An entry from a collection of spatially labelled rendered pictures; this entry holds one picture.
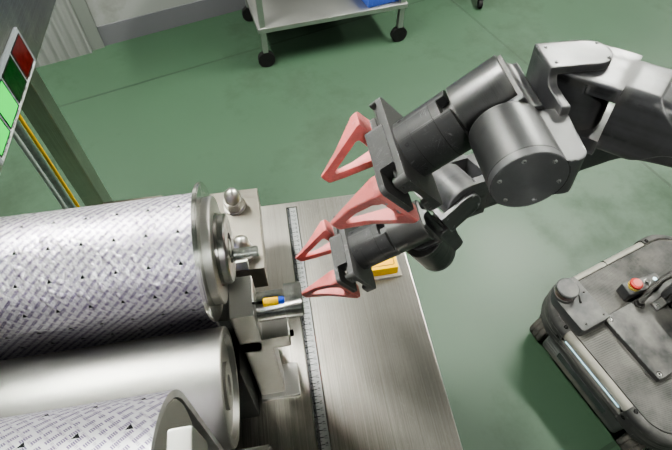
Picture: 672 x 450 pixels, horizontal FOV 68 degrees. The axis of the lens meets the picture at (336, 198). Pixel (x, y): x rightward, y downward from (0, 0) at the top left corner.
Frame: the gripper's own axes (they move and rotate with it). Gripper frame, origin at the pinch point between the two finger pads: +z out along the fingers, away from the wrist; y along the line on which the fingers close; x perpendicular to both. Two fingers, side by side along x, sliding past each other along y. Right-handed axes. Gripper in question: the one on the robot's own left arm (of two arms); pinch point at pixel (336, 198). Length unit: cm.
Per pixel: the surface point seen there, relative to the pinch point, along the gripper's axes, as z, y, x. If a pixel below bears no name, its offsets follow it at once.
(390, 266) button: 15.6, 12.0, -37.3
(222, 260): 11.4, -3.2, 5.0
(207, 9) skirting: 109, 245, -76
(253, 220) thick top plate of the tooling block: 26.1, 18.6, -14.7
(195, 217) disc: 9.5, -1.1, 9.8
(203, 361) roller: 15.9, -11.7, 3.9
